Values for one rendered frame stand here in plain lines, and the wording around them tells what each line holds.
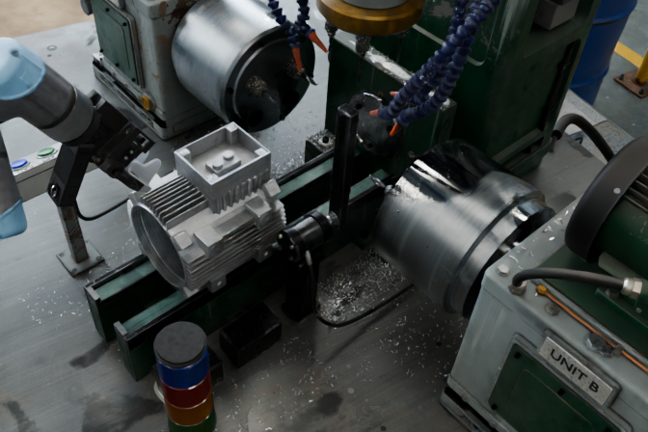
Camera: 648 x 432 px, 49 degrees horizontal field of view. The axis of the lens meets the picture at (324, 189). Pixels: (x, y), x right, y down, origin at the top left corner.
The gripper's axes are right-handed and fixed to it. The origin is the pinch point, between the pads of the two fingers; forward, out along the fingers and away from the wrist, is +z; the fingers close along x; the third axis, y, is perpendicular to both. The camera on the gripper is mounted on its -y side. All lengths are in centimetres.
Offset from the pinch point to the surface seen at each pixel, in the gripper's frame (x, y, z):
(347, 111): -19.6, 30.2, -0.5
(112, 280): -0.1, -16.1, 10.8
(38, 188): 15.1, -12.5, -1.7
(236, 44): 17.5, 30.4, 11.7
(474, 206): -40, 33, 12
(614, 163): -56, 44, -5
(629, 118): 9, 149, 214
